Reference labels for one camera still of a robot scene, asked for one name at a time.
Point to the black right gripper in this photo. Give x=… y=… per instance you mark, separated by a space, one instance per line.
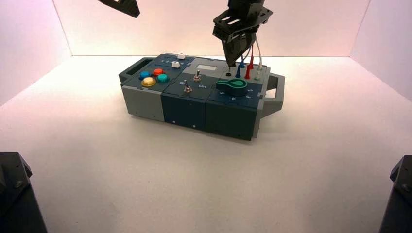
x=241 y=21

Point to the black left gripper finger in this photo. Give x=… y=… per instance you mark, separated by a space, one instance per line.
x=125 y=6

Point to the small white display panel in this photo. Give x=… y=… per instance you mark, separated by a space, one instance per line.
x=206 y=67

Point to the green rotary knob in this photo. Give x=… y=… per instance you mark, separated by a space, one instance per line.
x=237 y=85

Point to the white slider knob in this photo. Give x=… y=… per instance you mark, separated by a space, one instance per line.
x=181 y=56
x=175 y=64

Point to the blue push button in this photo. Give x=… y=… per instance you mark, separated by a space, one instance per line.
x=145 y=75

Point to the red push button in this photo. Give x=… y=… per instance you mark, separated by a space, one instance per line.
x=158 y=72

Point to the yellow push button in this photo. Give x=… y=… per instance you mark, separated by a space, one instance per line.
x=148 y=82

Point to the green push button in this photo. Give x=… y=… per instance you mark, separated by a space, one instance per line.
x=163 y=78

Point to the blue grey modular task box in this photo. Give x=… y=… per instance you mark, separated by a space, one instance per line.
x=183 y=111

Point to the metal toggle switch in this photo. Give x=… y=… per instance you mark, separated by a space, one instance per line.
x=187 y=88
x=197 y=77

